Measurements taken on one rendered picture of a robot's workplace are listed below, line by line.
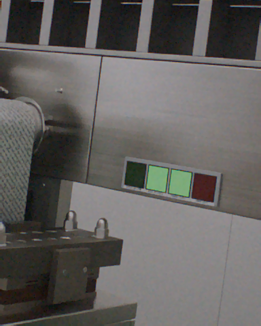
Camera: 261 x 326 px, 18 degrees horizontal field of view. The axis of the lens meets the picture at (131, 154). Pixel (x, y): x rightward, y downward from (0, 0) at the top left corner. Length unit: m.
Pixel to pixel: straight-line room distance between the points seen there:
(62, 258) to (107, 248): 0.17
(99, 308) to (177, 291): 2.84
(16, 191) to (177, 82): 0.44
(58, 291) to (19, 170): 0.32
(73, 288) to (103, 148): 0.34
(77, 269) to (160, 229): 2.91
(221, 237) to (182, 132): 2.70
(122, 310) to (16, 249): 0.32
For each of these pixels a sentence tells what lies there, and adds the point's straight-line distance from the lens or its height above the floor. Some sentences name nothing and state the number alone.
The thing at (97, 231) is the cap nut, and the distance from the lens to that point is 1.84.
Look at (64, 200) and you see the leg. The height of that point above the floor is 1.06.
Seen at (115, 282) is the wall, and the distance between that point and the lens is 4.84.
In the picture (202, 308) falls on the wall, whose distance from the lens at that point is 4.50.
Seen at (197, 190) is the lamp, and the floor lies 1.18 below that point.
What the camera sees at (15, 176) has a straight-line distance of 1.85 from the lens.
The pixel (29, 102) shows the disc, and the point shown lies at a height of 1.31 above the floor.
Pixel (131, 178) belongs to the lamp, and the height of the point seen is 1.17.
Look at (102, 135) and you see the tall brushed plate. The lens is 1.86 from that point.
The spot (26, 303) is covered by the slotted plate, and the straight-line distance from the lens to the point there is 1.68.
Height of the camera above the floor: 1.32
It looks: 3 degrees down
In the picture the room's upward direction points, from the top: 7 degrees clockwise
